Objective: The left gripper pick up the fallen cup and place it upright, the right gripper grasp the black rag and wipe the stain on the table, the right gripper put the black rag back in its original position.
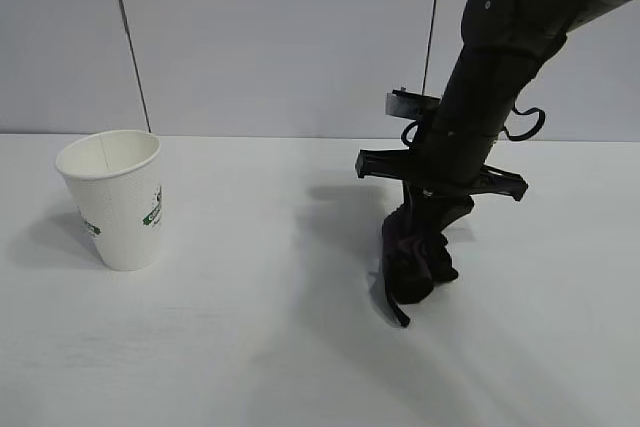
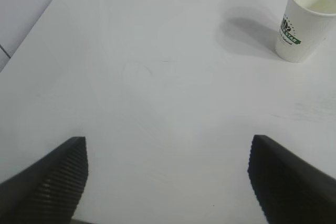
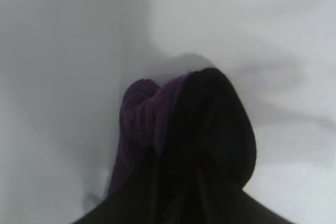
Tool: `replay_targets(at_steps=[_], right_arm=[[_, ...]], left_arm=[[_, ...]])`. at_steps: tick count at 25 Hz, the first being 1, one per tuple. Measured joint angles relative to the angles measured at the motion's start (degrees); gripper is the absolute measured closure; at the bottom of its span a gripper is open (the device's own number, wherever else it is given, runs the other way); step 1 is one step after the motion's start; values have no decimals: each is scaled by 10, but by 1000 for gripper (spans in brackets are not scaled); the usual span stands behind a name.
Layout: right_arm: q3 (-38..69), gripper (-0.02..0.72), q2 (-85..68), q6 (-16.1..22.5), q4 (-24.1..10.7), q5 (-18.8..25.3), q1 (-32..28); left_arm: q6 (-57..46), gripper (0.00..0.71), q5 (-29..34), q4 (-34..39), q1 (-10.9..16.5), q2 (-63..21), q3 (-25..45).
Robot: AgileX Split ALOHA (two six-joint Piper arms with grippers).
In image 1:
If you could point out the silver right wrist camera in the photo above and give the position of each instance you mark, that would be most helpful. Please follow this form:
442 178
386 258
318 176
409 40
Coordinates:
400 104

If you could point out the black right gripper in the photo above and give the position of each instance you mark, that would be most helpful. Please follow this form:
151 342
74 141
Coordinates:
465 137

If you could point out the dark purple black cloth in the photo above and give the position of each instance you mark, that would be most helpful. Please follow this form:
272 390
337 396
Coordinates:
415 272

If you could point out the white paper cup green logo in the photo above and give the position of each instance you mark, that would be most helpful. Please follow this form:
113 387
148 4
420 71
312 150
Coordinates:
120 217

